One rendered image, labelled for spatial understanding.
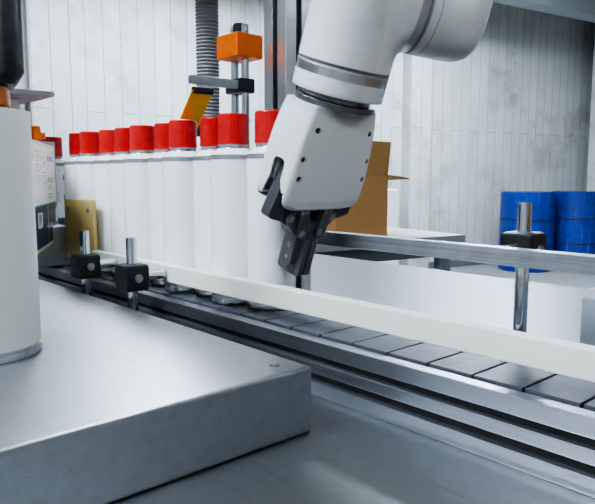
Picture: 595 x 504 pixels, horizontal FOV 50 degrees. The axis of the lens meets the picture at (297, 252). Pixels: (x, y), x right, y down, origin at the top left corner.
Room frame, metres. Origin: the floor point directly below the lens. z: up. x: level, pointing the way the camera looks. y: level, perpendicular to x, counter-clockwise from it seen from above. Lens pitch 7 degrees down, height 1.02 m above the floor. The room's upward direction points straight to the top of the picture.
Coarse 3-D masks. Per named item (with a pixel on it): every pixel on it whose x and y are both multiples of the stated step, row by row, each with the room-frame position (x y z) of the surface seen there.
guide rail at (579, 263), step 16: (320, 240) 0.65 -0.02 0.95; (336, 240) 0.63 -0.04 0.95; (352, 240) 0.62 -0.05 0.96; (368, 240) 0.60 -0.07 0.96; (384, 240) 0.59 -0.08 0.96; (400, 240) 0.57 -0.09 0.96; (416, 240) 0.56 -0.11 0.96; (432, 240) 0.55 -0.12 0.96; (432, 256) 0.55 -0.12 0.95; (448, 256) 0.53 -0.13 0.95; (464, 256) 0.52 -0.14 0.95; (480, 256) 0.51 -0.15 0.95; (496, 256) 0.50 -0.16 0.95; (512, 256) 0.49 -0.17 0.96; (528, 256) 0.48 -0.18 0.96; (544, 256) 0.47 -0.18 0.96; (560, 256) 0.46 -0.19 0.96; (576, 256) 0.45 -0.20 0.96; (592, 256) 0.44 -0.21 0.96; (576, 272) 0.45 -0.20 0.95; (592, 272) 0.44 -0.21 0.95
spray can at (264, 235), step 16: (256, 112) 0.66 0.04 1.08; (272, 112) 0.65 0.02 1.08; (256, 128) 0.66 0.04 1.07; (272, 128) 0.65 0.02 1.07; (256, 144) 0.66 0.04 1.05; (256, 160) 0.65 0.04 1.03; (256, 176) 0.65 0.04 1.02; (256, 192) 0.65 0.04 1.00; (256, 208) 0.65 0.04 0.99; (256, 224) 0.65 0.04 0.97; (272, 224) 0.64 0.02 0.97; (256, 240) 0.65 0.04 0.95; (272, 240) 0.64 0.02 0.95; (256, 256) 0.65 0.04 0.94; (272, 256) 0.64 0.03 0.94; (256, 272) 0.65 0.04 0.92; (272, 272) 0.64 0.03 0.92; (288, 272) 0.65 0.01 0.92; (256, 304) 0.65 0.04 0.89
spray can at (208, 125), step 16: (208, 128) 0.73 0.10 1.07; (208, 144) 0.73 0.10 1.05; (192, 160) 0.74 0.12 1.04; (208, 160) 0.72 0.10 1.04; (208, 176) 0.72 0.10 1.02; (208, 192) 0.72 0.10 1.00; (208, 208) 0.72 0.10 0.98; (208, 224) 0.72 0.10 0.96; (208, 240) 0.72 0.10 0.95; (208, 256) 0.72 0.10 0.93
